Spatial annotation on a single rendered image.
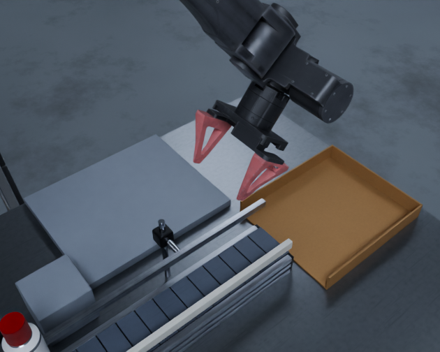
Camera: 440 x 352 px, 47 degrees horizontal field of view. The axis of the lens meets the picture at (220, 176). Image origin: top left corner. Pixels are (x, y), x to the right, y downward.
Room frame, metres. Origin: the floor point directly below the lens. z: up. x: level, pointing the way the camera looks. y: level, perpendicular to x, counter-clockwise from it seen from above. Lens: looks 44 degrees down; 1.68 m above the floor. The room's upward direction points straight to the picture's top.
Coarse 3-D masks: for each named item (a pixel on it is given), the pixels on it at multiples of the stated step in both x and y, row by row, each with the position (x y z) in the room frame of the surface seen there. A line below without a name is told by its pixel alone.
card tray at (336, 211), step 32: (320, 160) 0.91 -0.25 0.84; (352, 160) 0.89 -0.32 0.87; (256, 192) 0.78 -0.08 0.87; (288, 192) 0.82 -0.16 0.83; (320, 192) 0.82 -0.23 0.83; (352, 192) 0.82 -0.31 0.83; (384, 192) 0.81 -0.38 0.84; (288, 224) 0.72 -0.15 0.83; (320, 224) 0.72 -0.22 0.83; (352, 224) 0.72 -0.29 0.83; (384, 224) 0.72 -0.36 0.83; (320, 256) 0.63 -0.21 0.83; (352, 256) 0.63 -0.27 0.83
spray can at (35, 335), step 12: (12, 312) 0.35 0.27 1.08; (0, 324) 0.34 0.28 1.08; (12, 324) 0.34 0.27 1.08; (24, 324) 0.34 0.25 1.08; (12, 336) 0.32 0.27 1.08; (24, 336) 0.33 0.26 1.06; (36, 336) 0.34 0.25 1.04; (12, 348) 0.32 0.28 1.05; (24, 348) 0.32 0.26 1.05; (36, 348) 0.33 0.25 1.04
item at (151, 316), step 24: (240, 240) 0.64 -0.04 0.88; (264, 240) 0.64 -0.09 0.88; (216, 264) 0.58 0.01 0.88; (240, 264) 0.58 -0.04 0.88; (168, 288) 0.52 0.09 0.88; (192, 288) 0.52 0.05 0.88; (216, 288) 0.52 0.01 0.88; (144, 312) 0.47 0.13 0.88; (168, 312) 0.47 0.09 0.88; (120, 336) 0.43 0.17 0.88; (144, 336) 0.43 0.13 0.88; (168, 336) 0.43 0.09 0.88
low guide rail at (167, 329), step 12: (288, 240) 0.61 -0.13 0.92; (276, 252) 0.58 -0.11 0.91; (252, 264) 0.55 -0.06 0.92; (264, 264) 0.56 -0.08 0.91; (240, 276) 0.53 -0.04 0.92; (228, 288) 0.50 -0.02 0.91; (204, 300) 0.48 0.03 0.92; (216, 300) 0.49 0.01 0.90; (192, 312) 0.45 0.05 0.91; (168, 324) 0.43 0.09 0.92; (180, 324) 0.44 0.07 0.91; (156, 336) 0.41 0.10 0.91; (132, 348) 0.39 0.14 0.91; (144, 348) 0.39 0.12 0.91
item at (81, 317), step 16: (256, 208) 0.65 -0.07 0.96; (224, 224) 0.61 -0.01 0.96; (208, 240) 0.58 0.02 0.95; (176, 256) 0.54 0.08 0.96; (144, 272) 0.50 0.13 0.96; (160, 272) 0.51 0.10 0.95; (128, 288) 0.47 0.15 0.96; (96, 304) 0.44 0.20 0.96; (80, 320) 0.41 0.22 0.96; (48, 336) 0.39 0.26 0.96
